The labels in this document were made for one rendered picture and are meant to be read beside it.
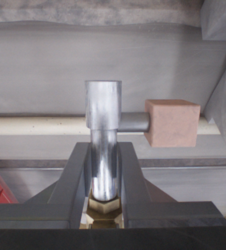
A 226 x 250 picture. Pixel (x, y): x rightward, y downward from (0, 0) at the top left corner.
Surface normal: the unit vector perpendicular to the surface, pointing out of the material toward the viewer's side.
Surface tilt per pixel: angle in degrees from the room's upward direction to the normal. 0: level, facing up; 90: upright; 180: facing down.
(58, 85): 0
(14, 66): 0
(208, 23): 90
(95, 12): 3
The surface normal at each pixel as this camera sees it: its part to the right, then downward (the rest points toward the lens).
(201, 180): 0.02, 0.65
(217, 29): 0.00, 0.99
